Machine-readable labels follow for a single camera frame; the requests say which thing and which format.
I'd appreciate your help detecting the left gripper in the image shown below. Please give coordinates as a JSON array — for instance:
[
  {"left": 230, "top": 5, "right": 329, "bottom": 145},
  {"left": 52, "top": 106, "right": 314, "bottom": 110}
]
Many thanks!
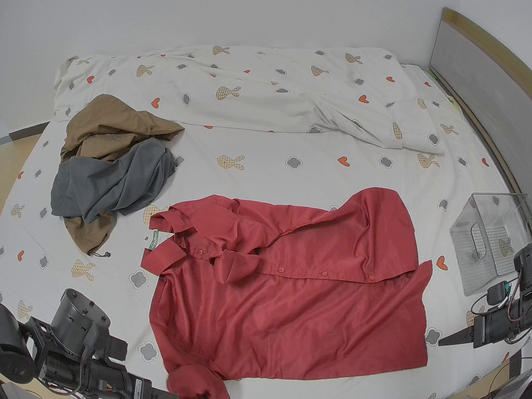
[{"left": 42, "top": 357, "right": 179, "bottom": 399}]

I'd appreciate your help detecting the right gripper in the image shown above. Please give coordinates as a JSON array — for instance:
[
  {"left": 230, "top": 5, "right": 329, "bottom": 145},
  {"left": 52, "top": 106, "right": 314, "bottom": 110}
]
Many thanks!
[{"left": 472, "top": 304, "right": 524, "bottom": 350}]

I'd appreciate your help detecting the red shirt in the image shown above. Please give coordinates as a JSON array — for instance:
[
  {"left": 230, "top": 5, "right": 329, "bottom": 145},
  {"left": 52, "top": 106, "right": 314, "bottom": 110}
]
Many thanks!
[{"left": 140, "top": 186, "right": 434, "bottom": 399}]

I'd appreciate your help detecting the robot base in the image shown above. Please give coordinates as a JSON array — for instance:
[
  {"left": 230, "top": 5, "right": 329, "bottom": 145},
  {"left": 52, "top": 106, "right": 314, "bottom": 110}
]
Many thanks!
[{"left": 499, "top": 368, "right": 532, "bottom": 399}]

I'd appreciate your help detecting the clear plastic box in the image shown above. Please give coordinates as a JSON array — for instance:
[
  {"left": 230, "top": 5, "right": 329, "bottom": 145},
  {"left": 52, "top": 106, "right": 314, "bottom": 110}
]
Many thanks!
[{"left": 450, "top": 192, "right": 532, "bottom": 297}]

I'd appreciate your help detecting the grey garment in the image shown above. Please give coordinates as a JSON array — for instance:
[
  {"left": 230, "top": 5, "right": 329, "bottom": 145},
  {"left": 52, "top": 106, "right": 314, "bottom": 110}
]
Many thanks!
[{"left": 50, "top": 139, "right": 178, "bottom": 224}]

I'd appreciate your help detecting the white printed pillow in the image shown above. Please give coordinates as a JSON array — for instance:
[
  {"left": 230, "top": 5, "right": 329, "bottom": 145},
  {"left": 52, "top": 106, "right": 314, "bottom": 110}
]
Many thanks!
[{"left": 399, "top": 62, "right": 446, "bottom": 154}]

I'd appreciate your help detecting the bed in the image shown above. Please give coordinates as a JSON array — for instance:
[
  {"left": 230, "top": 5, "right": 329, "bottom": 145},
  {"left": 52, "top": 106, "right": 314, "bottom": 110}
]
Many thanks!
[{"left": 0, "top": 7, "right": 532, "bottom": 399}]

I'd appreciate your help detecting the brown garment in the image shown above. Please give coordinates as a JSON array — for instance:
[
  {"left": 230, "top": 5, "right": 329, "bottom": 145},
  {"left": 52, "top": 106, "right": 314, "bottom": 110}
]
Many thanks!
[{"left": 59, "top": 94, "right": 185, "bottom": 259}]

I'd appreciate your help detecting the white printed quilt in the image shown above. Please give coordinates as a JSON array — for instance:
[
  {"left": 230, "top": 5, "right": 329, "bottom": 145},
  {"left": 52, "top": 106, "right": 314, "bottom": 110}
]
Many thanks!
[{"left": 53, "top": 44, "right": 404, "bottom": 149}]

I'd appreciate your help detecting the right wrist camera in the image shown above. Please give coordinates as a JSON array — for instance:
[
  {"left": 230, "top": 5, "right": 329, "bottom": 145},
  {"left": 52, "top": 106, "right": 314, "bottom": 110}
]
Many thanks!
[{"left": 486, "top": 281, "right": 512, "bottom": 306}]

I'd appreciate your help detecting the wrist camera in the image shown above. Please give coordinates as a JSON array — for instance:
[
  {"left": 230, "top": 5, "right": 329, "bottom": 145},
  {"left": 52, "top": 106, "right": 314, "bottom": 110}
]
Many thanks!
[
  {"left": 83, "top": 323, "right": 129, "bottom": 362},
  {"left": 486, "top": 281, "right": 512, "bottom": 306}
]

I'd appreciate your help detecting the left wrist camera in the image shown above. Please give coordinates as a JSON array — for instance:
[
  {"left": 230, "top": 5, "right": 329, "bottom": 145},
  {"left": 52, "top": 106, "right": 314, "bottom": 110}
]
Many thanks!
[{"left": 83, "top": 323, "right": 129, "bottom": 362}]

